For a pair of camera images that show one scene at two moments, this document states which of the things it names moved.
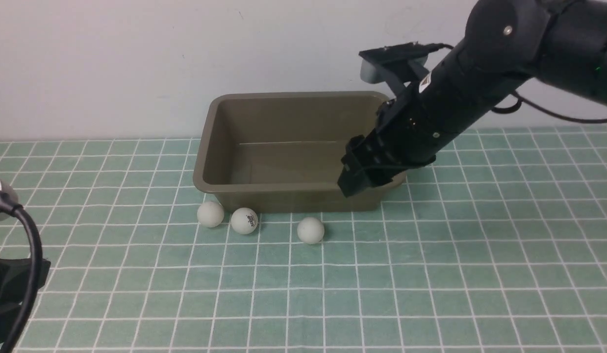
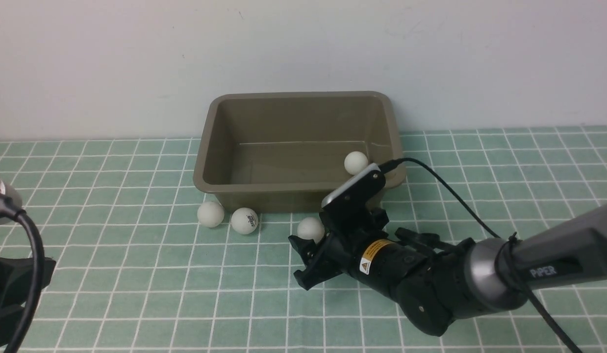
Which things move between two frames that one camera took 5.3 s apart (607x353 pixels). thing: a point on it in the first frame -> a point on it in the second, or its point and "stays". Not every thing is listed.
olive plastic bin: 284,152 stays
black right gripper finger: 354,179 -> 308,247
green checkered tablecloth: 507,244 stays
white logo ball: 244,220 stays
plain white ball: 310,230 stays
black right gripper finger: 359,150 -> 327,264
